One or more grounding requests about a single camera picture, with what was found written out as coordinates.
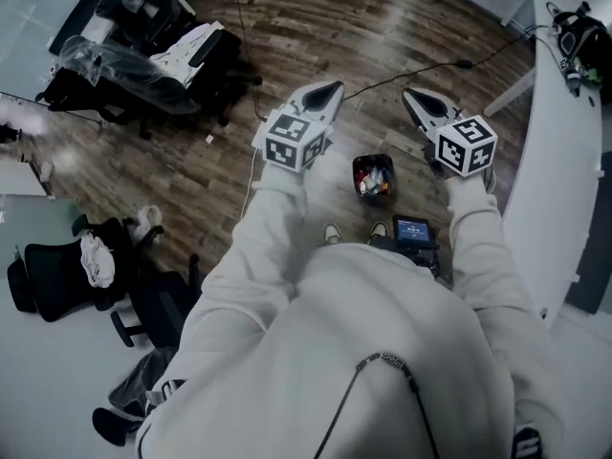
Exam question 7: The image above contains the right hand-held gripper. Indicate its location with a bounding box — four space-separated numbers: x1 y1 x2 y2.
402 87 500 180

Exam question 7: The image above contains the person's right forearm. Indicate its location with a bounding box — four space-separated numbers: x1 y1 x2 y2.
444 174 532 310

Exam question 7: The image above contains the black headset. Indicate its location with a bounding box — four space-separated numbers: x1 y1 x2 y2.
548 1 612 66

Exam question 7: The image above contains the black chair with white garment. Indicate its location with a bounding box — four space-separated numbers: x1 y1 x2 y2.
147 21 263 128

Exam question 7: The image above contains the dark desk partition panel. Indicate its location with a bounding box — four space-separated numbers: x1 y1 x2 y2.
573 150 612 315

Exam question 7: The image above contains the person's left forearm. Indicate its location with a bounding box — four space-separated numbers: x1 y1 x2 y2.
200 163 310 305

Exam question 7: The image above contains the black neck lanyard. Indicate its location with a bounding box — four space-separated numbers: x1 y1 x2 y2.
313 351 441 459

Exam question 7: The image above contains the crumpled white cloth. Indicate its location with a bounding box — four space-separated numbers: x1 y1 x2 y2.
78 234 118 289

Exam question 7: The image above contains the white curved desk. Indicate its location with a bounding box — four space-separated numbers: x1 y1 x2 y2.
482 0 606 329

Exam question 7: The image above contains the small black trash bin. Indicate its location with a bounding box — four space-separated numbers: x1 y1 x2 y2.
352 152 399 200

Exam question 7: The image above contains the black power cable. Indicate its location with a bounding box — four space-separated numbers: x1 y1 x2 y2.
343 35 539 102

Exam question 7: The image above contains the person's torso in pale hoodie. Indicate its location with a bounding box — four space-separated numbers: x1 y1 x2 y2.
136 241 570 459

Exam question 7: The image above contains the person's right shoe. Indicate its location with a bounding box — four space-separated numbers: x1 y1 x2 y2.
368 220 390 246

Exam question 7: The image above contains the black mesh office chair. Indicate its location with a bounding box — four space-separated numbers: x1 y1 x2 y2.
7 215 202 348

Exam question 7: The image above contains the black chest-mounted screen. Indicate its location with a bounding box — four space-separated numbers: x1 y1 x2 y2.
391 214 439 267

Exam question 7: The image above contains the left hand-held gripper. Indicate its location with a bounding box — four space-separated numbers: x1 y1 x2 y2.
261 79 347 174

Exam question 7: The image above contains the plastic-wrapped black chair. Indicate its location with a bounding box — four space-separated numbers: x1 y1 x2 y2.
35 33 202 141

